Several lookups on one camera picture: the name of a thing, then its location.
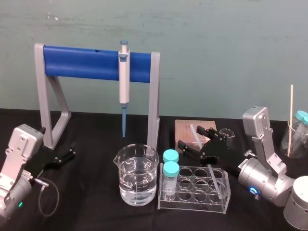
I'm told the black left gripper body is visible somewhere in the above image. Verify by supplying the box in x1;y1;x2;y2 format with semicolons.
26;146;61;178

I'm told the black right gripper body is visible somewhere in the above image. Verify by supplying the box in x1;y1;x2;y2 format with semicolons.
199;134;244;179

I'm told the translucent white plastic rod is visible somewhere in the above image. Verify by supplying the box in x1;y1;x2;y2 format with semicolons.
190;123;204;150

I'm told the clear glass stirring rod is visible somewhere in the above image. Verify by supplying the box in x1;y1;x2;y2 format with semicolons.
207;164;223;202

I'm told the small empty glass beaker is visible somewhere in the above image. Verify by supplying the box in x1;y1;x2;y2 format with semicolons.
218;128;235;145

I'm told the brown pipette tip box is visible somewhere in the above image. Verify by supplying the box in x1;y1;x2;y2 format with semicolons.
175;119;218;153

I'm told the teal capped sample tube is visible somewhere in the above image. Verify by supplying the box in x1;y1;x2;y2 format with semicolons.
162;161;180;201
162;149;180;167

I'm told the black table cloth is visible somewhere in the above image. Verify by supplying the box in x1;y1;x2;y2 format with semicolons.
0;108;308;231

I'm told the clear acrylic tube rack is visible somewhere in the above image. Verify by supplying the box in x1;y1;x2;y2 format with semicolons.
157;162;231;215

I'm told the large glass beaker with water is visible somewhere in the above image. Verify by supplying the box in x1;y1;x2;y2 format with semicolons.
113;143;160;206

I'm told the glass beaker holding stick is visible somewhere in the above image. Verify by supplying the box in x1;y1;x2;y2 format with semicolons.
280;119;308;159

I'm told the thin wooden stick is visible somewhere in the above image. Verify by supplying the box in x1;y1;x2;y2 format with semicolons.
286;84;295;157

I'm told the grey and blue pipette stand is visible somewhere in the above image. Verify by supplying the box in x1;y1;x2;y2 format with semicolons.
34;43;161;151

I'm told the white and blue pipette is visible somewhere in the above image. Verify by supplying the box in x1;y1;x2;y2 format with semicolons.
118;39;131;138

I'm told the teal capped tube in beaker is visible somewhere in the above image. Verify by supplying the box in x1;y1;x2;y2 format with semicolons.
295;110;308;145

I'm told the thin dark gripper cable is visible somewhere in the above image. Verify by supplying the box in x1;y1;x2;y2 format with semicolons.
30;177;60;217

